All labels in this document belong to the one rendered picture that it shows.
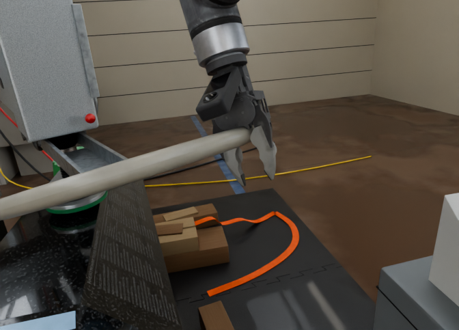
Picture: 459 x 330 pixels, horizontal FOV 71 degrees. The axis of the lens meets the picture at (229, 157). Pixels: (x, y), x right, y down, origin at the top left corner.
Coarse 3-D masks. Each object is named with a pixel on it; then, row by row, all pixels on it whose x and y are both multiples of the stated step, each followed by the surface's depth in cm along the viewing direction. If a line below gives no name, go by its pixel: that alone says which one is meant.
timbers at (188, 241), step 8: (160, 224) 213; (184, 224) 211; (192, 224) 211; (184, 232) 203; (192, 232) 202; (160, 240) 196; (168, 240) 196; (176, 240) 195; (184, 240) 197; (192, 240) 198; (168, 248) 196; (176, 248) 197; (184, 248) 198; (192, 248) 200
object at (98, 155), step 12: (48, 144) 102; (84, 144) 112; (96, 144) 100; (60, 156) 91; (72, 156) 103; (84, 156) 102; (96, 156) 101; (108, 156) 94; (120, 156) 86; (72, 168) 82; (84, 168) 92
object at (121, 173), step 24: (192, 144) 43; (216, 144) 45; (240, 144) 51; (96, 168) 40; (120, 168) 40; (144, 168) 40; (168, 168) 42; (24, 192) 41; (48, 192) 39; (72, 192) 39; (96, 192) 40; (0, 216) 44
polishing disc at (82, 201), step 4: (100, 192) 121; (104, 192) 122; (88, 196) 119; (92, 196) 118; (96, 196) 118; (100, 196) 120; (76, 200) 116; (80, 200) 116; (84, 200) 116; (88, 200) 116; (92, 200) 117; (60, 204) 114; (64, 204) 114; (68, 204) 114; (72, 204) 113; (76, 204) 113; (80, 204) 114; (84, 204) 115; (52, 208) 114; (56, 208) 113; (60, 208) 113; (64, 208) 113; (68, 208) 113
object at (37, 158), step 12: (0, 120) 339; (12, 132) 346; (0, 144) 347; (12, 144) 350; (24, 144) 365; (24, 156) 369; (36, 156) 372; (24, 168) 373; (36, 168) 376; (48, 168) 380
